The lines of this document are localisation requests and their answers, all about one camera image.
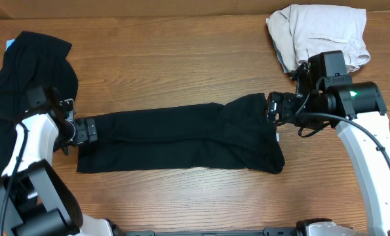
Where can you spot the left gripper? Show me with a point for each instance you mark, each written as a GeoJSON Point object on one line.
{"type": "Point", "coordinates": [83, 135]}

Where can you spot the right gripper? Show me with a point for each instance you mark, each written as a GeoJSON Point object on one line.
{"type": "Point", "coordinates": [287, 100]}

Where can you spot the black t-shirt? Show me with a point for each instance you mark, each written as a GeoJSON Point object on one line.
{"type": "Point", "coordinates": [231, 136]}

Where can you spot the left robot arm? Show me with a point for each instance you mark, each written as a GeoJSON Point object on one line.
{"type": "Point", "coordinates": [33, 198]}

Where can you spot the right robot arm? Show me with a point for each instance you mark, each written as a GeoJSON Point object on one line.
{"type": "Point", "coordinates": [326, 96]}

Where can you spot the light blue folded garment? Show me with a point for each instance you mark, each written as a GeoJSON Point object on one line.
{"type": "Point", "coordinates": [280, 59]}

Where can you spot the folded beige shorts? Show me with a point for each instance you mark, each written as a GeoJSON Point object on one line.
{"type": "Point", "coordinates": [302, 31]}

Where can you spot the black garment pile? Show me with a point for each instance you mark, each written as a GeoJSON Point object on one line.
{"type": "Point", "coordinates": [32, 60]}

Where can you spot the light blue cloth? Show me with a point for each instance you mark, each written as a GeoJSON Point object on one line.
{"type": "Point", "coordinates": [9, 43]}

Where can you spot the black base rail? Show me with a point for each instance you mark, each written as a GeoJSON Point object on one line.
{"type": "Point", "coordinates": [268, 231]}

